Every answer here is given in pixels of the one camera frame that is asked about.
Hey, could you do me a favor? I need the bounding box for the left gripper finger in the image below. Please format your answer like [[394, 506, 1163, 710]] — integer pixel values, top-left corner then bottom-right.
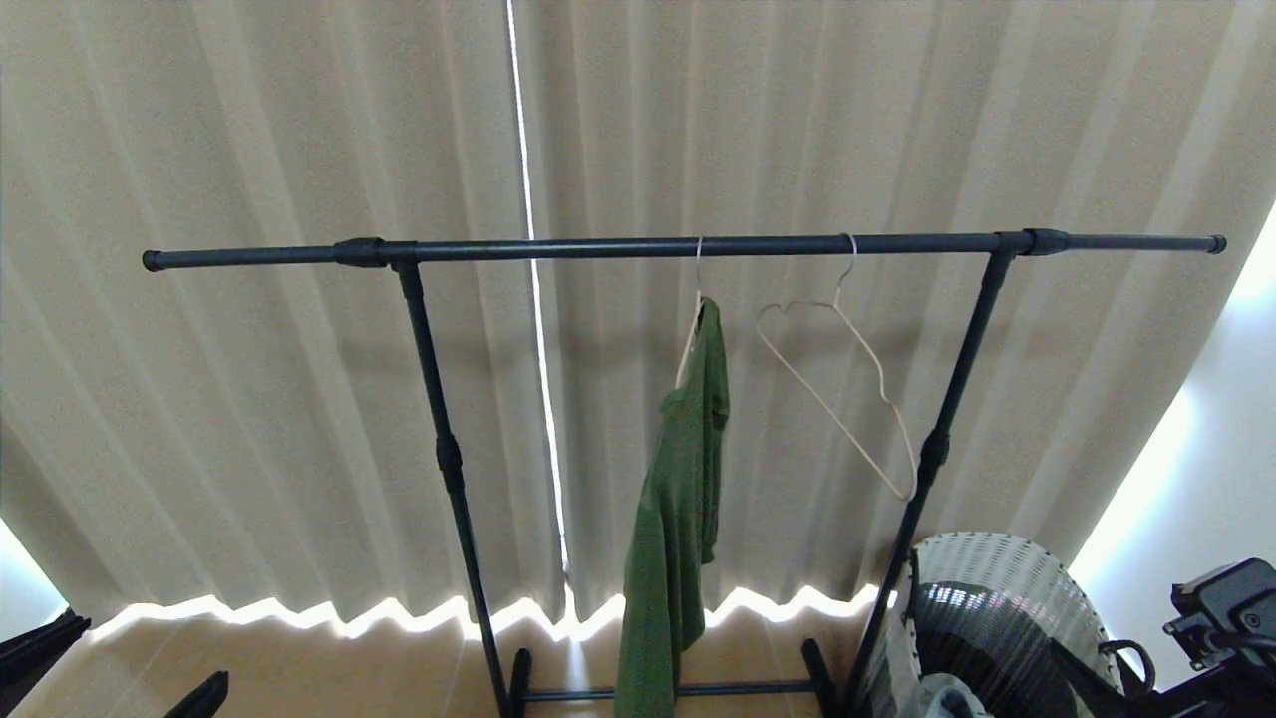
[[0, 608, 93, 699], [162, 670, 230, 718]]

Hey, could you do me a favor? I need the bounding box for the green long-sleeved shirt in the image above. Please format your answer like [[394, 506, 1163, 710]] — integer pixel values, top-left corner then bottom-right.
[[613, 297, 732, 718]]

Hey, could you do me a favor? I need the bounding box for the pink clothes hanger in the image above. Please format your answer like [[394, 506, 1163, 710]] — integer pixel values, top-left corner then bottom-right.
[[674, 235, 709, 392], [755, 233, 918, 503]]

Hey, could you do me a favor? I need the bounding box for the pale grey garment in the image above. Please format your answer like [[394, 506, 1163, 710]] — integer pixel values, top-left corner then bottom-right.
[[915, 673, 993, 718]]

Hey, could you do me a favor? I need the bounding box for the black clothes rack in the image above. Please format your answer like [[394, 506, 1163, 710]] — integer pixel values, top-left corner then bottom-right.
[[142, 227, 1227, 718]]

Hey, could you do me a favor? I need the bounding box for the white laundry basket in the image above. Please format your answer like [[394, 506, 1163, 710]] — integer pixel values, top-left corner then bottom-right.
[[857, 532, 1157, 718]]

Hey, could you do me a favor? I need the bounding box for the beige curtain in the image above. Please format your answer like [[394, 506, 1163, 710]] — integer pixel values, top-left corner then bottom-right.
[[0, 0, 1276, 639]]

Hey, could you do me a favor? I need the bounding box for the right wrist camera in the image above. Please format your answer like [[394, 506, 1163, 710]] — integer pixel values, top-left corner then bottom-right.
[[1161, 558, 1276, 679]]

